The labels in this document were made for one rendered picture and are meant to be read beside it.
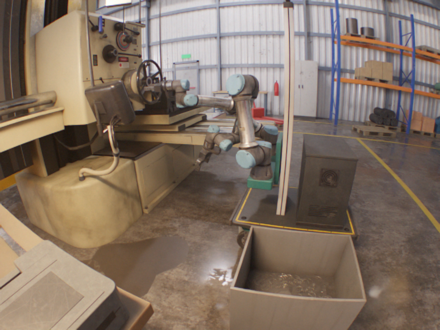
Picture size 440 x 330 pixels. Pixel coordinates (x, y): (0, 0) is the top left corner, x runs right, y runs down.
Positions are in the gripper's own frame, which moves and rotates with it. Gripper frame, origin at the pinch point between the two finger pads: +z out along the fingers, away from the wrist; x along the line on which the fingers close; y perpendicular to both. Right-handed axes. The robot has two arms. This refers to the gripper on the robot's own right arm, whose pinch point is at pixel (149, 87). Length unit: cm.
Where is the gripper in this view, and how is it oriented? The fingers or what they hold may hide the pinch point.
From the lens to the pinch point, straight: 172.2
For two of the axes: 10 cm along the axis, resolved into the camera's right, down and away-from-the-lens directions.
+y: -0.9, -8.2, -5.7
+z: -9.6, -0.8, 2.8
